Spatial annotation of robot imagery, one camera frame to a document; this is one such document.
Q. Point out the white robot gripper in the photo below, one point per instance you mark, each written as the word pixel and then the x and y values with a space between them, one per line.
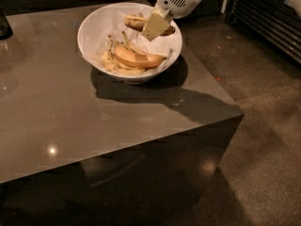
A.
pixel 175 1

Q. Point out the black slatted radiator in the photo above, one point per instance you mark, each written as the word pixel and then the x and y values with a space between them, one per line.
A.
pixel 274 20

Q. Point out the small brown-spotted banana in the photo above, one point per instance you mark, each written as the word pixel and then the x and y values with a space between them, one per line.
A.
pixel 137 23

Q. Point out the dark object at table edge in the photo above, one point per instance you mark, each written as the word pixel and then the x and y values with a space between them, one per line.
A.
pixel 5 29

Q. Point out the large orange banana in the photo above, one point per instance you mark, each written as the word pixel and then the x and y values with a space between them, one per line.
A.
pixel 136 60

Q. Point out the white ceramic bowl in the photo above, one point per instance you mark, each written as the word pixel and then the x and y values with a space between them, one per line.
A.
pixel 93 35

